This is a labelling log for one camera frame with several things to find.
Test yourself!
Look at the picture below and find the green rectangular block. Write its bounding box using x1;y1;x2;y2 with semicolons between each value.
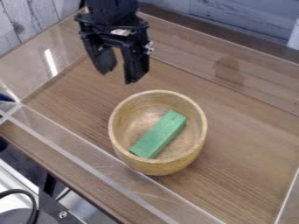
130;110;187;159

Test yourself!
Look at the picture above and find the black cable lower left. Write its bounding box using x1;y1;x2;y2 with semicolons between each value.
0;188;40;224

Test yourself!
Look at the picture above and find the black metal bracket with screw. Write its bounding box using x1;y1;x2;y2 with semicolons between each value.
36;191;87;224

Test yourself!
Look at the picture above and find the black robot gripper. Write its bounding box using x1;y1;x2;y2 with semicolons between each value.
75;0;154;84

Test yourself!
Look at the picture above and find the clear acrylic tray enclosure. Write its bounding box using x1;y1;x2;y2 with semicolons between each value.
0;4;299;224

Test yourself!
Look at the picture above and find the brown wooden bowl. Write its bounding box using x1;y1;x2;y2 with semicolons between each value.
108;90;208;176

